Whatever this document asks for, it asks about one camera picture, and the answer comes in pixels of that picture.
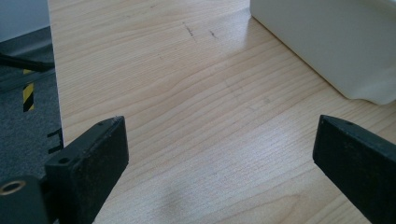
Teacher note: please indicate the yellow black striped tape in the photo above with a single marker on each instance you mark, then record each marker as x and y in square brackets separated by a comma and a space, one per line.
[28, 96]

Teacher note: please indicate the aluminium floor rail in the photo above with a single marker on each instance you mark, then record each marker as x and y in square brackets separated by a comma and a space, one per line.
[25, 81]

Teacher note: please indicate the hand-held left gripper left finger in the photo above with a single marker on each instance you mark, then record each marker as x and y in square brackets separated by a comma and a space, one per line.
[90, 168]

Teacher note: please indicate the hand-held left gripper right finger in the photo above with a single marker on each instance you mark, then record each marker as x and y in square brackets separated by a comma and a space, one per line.
[358, 165]

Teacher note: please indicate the black metal stand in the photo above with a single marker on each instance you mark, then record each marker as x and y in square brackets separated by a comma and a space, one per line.
[25, 63]

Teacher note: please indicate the white plastic bin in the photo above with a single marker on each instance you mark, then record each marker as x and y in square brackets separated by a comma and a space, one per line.
[336, 40]

